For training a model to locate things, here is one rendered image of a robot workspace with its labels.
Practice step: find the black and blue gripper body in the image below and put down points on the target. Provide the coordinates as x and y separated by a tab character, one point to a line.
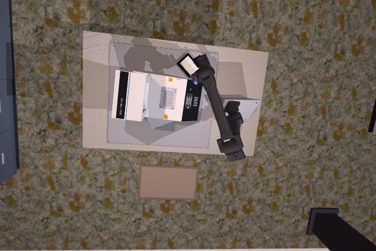
193	77

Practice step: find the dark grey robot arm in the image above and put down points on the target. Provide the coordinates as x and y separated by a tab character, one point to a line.
229	125

